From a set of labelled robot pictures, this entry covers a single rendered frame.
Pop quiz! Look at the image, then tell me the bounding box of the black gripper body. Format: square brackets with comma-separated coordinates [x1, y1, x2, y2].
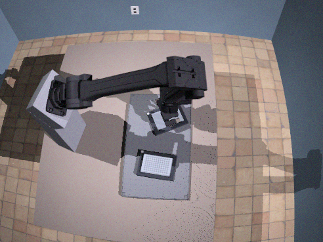
[156, 98, 179, 126]

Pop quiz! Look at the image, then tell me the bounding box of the white multi-well plate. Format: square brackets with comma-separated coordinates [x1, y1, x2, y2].
[141, 154, 173, 176]

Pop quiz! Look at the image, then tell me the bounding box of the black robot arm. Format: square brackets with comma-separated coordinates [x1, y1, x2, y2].
[46, 55, 207, 117]

